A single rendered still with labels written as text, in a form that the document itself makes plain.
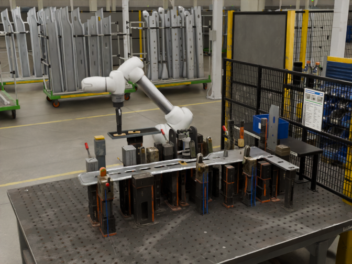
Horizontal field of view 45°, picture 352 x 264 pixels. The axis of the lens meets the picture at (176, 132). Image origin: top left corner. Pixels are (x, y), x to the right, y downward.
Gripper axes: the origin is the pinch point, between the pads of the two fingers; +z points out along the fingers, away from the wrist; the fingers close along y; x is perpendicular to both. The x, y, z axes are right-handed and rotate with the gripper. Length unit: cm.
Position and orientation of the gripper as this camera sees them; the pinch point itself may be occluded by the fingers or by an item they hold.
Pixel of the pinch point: (119, 129)
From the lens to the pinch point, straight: 307.5
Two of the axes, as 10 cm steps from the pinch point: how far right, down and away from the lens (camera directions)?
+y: 2.8, 2.6, -9.2
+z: 0.1, 9.6, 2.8
